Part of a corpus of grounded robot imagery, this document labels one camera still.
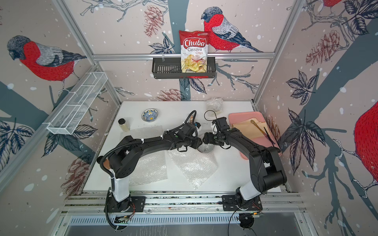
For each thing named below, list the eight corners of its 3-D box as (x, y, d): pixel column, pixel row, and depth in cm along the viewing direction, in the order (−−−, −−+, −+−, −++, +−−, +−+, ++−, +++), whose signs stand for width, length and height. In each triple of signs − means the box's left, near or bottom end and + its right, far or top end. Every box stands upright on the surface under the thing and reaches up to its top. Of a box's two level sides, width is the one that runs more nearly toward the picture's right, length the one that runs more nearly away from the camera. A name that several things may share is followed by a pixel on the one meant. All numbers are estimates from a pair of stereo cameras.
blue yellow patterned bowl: (141, 122, 110) (140, 118, 107) (144, 111, 117) (143, 108, 113) (157, 122, 110) (156, 118, 107) (159, 111, 117) (158, 108, 113)
